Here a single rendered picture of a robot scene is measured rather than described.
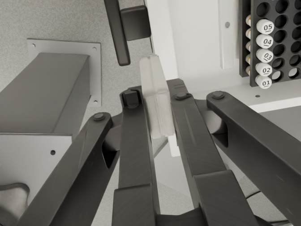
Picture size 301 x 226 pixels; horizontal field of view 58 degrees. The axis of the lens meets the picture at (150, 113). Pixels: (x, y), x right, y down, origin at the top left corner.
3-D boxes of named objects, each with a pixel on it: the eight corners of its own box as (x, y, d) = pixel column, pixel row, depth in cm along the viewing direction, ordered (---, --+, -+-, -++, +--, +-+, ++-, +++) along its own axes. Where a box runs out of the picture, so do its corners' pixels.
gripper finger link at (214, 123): (174, 117, 14) (233, 107, 14) (163, 80, 18) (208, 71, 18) (178, 141, 14) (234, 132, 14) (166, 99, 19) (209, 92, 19)
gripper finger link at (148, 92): (163, 138, 16) (151, 140, 16) (154, 90, 22) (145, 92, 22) (155, 93, 15) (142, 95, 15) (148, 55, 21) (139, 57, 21)
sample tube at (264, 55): (250, 52, 31) (268, 65, 27) (241, 46, 31) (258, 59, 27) (257, 42, 30) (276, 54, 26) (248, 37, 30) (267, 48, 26)
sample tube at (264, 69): (253, 62, 32) (271, 76, 27) (242, 63, 31) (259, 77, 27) (255, 51, 31) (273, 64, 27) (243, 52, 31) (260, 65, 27)
